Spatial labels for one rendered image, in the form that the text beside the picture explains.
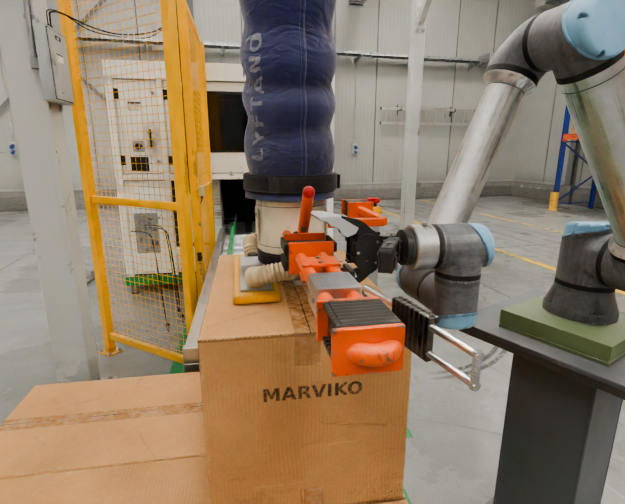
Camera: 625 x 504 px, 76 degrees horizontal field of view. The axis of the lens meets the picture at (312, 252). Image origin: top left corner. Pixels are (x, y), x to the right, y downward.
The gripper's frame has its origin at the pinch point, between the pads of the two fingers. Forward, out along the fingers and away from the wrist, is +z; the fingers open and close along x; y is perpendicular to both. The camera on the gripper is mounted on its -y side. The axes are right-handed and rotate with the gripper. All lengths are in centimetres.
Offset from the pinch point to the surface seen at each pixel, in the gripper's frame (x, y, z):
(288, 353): -17.5, -4.4, 4.7
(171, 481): -54, 9, 30
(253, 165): 15.4, 21.2, 9.0
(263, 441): -35.6, -4.3, 9.8
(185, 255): -33, 136, 40
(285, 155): 17.6, 16.9, 2.3
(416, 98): 71, 339, -170
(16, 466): -54, 20, 66
